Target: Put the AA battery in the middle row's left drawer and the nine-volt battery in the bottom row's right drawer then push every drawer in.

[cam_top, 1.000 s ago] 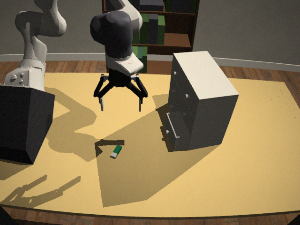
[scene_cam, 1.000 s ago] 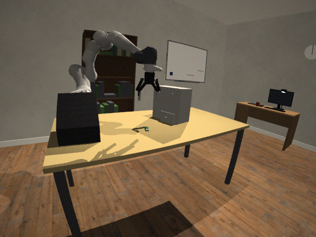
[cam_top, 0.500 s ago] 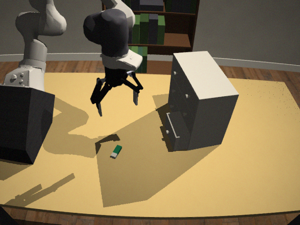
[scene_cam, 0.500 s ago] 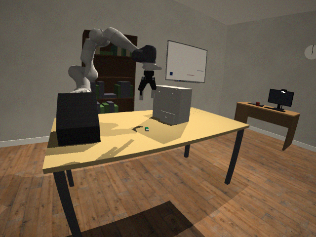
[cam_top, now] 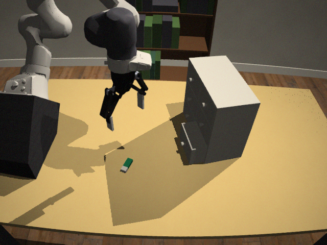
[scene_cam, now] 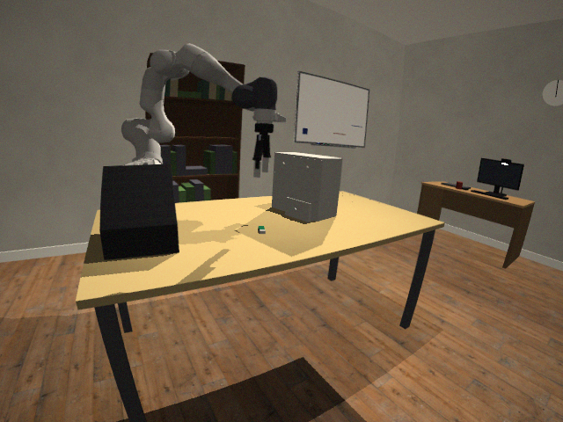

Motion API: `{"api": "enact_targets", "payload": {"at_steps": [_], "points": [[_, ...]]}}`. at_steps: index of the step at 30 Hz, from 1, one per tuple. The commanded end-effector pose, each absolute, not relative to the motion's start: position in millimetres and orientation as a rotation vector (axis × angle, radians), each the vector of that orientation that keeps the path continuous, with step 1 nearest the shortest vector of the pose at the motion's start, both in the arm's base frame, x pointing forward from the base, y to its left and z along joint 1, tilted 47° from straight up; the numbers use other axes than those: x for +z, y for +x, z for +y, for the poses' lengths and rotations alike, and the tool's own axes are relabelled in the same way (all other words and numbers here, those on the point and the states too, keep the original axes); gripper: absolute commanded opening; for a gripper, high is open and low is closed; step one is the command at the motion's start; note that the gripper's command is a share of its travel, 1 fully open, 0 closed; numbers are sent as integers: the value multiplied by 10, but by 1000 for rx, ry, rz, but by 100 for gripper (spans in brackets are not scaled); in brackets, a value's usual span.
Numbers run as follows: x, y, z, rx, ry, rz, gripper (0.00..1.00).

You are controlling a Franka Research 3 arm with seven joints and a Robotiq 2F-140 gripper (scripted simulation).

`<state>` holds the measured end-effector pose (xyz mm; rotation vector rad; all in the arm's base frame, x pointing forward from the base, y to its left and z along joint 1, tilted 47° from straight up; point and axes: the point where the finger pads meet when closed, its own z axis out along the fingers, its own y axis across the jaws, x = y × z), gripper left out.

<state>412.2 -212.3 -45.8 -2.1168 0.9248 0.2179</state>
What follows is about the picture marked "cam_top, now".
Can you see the grey chest of drawers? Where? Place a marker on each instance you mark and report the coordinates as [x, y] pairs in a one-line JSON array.
[[236, 107]]

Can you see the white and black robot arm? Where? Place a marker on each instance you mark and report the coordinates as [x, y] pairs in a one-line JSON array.
[[113, 29]]

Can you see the green and white eraser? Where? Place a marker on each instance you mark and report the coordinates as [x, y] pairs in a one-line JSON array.
[[126, 165]]

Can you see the grey drawer front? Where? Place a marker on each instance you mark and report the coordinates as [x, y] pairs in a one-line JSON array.
[[193, 143], [187, 112], [203, 124], [207, 105], [191, 98], [194, 80]]

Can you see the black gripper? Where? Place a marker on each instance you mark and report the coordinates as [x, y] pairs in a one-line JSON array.
[[122, 83]]

